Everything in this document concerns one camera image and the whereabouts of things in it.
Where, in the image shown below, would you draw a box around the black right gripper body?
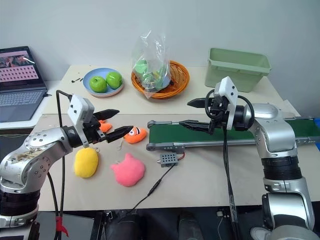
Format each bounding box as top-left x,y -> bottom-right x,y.
208,95 -> 230,136

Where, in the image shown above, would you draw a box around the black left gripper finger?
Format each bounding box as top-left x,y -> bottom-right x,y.
104,125 -> 135,144
92,108 -> 121,122

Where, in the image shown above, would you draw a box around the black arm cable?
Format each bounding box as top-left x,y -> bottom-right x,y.
55,89 -> 74,240
204,88 -> 256,240

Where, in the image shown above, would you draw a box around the light green plastic bin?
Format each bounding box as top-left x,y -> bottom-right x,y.
204,47 -> 272,93

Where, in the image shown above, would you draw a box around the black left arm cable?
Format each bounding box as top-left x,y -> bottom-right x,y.
55,89 -> 74,240

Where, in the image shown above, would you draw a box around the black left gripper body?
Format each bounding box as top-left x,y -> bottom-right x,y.
83,113 -> 109,146

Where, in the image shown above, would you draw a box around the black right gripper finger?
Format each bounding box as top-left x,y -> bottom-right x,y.
178,120 -> 215,134
187,97 -> 213,110

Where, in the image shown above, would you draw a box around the yellow plush toy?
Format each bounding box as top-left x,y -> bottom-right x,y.
73,146 -> 101,179

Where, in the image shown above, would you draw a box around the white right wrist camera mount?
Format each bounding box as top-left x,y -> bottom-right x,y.
214,76 -> 240,131

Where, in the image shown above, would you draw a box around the clear plastic bag green items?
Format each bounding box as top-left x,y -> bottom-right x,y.
131,30 -> 173,101

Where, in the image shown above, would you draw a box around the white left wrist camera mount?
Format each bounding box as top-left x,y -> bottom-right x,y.
67,94 -> 96,149

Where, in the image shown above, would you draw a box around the orange woven basket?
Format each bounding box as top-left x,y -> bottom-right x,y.
130,59 -> 191,100

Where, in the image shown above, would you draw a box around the dark rounded shape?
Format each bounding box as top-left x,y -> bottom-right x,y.
104,209 -> 152,240
176,210 -> 200,240

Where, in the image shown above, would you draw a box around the green conveyor belt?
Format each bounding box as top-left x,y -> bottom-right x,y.
145,115 -> 320,152

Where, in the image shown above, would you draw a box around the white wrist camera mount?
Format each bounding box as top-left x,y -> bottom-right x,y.
214,76 -> 240,131
67,94 -> 96,149

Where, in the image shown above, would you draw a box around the light blue plate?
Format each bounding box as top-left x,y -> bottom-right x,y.
82,67 -> 125,99

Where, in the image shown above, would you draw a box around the gray laptop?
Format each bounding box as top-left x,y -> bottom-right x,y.
0,45 -> 49,124

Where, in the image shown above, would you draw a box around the pink plush toy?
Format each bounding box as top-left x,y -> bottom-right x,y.
109,152 -> 146,188

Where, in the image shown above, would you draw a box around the small orange plush toy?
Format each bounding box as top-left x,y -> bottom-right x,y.
98,119 -> 113,134

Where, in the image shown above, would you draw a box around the black control box cable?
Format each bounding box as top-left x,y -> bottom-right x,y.
107,151 -> 187,219

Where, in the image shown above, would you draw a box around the red tape on cable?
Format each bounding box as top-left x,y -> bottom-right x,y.
55,215 -> 69,238

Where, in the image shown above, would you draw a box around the orange fish plush toy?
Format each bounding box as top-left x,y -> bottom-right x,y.
115,126 -> 148,152

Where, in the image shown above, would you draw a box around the green apple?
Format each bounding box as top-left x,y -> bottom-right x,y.
105,71 -> 124,90
89,75 -> 109,93

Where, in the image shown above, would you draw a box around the small grey control box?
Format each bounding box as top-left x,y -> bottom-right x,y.
157,152 -> 180,168

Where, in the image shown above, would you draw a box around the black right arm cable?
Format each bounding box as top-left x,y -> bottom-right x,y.
204,88 -> 256,240

